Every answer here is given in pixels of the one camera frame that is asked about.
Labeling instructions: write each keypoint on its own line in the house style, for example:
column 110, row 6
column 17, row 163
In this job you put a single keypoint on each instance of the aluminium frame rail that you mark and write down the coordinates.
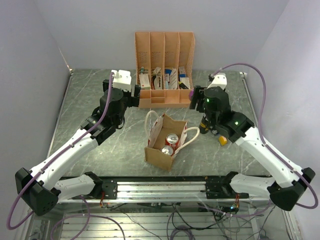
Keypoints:
column 165, row 189

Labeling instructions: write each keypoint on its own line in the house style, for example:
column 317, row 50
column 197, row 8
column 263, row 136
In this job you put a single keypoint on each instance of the white red box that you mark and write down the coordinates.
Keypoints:
column 144, row 82

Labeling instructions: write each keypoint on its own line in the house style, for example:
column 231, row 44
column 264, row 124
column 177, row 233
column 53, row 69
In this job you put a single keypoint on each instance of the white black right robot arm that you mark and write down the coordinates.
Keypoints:
column 287, row 181

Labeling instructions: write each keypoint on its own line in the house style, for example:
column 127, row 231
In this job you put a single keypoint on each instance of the white box black item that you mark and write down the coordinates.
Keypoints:
column 183, row 79

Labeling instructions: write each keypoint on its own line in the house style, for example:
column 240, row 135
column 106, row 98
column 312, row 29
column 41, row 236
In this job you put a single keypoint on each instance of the small yellow block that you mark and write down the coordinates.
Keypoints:
column 222, row 140

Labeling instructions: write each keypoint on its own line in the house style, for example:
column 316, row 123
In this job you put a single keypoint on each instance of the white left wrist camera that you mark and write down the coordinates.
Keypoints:
column 122, row 80

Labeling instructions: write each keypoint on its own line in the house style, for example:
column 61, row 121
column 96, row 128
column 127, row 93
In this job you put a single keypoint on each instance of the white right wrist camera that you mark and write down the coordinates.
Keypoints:
column 217, row 80

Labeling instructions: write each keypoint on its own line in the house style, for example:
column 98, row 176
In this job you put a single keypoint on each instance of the purple soda can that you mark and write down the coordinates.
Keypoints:
column 190, row 95

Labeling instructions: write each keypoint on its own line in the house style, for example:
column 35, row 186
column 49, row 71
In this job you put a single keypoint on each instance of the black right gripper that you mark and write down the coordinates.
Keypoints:
column 199, row 94

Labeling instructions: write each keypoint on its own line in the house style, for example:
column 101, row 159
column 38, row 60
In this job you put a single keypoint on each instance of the white blue packet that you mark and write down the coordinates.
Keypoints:
column 171, row 80

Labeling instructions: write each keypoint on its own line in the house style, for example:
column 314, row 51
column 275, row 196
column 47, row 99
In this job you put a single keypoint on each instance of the red cola can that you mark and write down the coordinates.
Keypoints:
column 172, row 140

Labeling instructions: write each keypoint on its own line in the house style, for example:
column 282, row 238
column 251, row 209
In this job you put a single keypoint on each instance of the black yellow beverage can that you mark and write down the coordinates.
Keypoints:
column 205, row 125

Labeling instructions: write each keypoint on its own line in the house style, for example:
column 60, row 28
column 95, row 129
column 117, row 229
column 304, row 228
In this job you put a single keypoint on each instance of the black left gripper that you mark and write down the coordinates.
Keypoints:
column 133, row 101

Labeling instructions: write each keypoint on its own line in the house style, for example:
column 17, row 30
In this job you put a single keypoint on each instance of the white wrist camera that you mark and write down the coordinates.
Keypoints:
column 122, row 80
column 217, row 80

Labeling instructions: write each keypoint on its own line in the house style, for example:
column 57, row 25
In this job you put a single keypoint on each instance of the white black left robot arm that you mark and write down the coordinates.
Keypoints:
column 41, row 187

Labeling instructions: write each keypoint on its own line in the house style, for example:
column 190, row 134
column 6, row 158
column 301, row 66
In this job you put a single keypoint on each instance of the orange plastic file organizer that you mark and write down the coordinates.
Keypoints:
column 167, row 50

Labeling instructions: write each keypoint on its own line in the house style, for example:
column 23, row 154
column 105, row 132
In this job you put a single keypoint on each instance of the silver top red can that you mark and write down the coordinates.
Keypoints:
column 167, row 150

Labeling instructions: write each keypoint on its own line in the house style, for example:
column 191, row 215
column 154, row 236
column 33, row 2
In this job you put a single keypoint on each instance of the brown canvas bag white handles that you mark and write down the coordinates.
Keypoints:
column 156, row 128

